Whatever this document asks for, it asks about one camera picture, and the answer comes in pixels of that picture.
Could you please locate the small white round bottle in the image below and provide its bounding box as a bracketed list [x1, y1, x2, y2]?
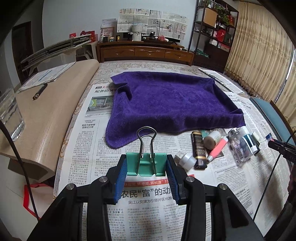
[174, 151, 197, 171]

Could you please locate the green binder clip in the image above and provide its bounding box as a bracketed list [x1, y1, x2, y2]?
[126, 126, 167, 177]

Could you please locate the dark brown lighter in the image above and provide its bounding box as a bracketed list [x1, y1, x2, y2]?
[191, 131, 207, 170]

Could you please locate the white blue vaseline jar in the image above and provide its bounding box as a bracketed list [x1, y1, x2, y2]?
[238, 126, 260, 155]

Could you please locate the white tape roll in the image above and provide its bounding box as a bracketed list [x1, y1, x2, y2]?
[203, 130, 222, 150]

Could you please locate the pink tube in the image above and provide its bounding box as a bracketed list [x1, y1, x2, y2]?
[207, 136, 229, 162]

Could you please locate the pink small jar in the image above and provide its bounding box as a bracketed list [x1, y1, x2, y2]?
[265, 133, 273, 141]

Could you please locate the white power adapter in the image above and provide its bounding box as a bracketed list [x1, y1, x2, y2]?
[251, 132, 260, 147]

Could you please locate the blue cushioned chair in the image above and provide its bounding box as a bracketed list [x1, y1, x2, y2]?
[250, 97, 292, 141]

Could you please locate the clear candy bottle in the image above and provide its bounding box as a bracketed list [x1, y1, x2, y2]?
[227, 128, 253, 166]

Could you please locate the purple towel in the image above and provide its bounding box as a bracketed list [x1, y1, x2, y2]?
[105, 71, 245, 149]

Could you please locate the beige side table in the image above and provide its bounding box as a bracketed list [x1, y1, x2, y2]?
[0, 59, 100, 181]

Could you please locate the folded newspaper far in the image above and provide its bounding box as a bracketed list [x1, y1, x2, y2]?
[198, 68, 245, 95]

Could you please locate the beige curtain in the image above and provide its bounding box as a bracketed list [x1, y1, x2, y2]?
[225, 1, 295, 128]

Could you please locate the black pen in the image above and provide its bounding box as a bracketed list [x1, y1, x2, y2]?
[32, 83, 48, 100]

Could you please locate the paper sheet on side table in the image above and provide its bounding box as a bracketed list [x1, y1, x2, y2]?
[18, 62, 75, 93]

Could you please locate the glass of water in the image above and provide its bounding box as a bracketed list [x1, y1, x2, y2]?
[1, 88, 25, 141]

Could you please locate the wooden tv cabinet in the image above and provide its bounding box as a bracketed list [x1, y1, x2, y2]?
[97, 41, 194, 66]

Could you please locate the dark wooden shelf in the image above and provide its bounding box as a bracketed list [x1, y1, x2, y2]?
[188, 0, 239, 73]

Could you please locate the newspaper covered television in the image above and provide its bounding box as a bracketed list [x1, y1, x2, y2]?
[117, 9, 188, 40]

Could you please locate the dark door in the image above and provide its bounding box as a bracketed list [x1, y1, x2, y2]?
[11, 21, 33, 84]

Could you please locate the black cable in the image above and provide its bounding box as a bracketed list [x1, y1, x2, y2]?
[0, 120, 41, 220]

